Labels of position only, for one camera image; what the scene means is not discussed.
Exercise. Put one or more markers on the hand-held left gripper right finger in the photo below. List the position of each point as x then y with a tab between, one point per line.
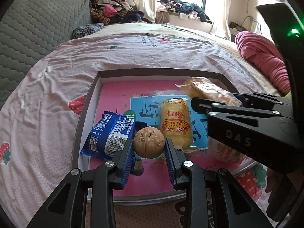
171	163

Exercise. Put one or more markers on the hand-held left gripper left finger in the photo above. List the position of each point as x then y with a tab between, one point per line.
125	161

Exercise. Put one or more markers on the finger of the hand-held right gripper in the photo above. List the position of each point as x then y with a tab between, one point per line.
218	110
261	97

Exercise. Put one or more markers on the large yellow cracker packet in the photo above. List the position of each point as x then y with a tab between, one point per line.
206	87

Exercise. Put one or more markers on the walnut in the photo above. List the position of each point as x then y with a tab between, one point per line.
149	142

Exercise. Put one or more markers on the blue cookie packet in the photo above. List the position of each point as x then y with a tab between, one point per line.
109	133

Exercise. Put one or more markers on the small yellow snack packet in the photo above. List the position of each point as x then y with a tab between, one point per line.
174	123

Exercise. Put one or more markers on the grey cardboard box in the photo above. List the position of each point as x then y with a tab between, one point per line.
95	92

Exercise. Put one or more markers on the person's right hand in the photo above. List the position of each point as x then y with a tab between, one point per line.
273	182

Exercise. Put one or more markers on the pink blanket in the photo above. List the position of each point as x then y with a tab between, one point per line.
263	59

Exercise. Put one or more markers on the power strip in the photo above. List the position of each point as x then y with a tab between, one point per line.
237	26

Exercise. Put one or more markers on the pink printed bedsheet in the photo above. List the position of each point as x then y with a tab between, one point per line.
47	123

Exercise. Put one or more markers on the pile of dark clothes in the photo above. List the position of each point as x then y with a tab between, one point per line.
182	8

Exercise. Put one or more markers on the dark floral cushion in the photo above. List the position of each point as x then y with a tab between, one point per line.
86	29

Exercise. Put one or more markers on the pile of mixed clothes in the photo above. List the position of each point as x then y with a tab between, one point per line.
114	10

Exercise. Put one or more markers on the grey quilted sofa cover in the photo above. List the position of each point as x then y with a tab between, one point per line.
30	35

